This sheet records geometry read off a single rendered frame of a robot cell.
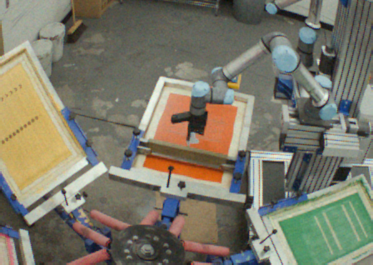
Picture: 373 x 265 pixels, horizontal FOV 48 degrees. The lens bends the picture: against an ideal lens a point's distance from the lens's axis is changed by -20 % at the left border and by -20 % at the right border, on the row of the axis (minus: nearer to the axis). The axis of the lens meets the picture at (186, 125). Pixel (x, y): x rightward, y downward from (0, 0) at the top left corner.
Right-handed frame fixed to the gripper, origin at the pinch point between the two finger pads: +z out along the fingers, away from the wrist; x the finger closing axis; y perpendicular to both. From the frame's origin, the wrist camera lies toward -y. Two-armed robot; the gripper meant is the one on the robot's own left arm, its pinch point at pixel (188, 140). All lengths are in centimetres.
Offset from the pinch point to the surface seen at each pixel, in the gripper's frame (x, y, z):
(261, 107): 169, 44, 111
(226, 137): 23.9, 17.7, 16.1
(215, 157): -1.1, 14.6, 7.1
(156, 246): -81, 2, -20
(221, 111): 44.5, 11.7, 16.1
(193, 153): -1.0, 3.6, 7.4
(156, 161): -3.2, -14.6, 16.7
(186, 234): 16, 6, 110
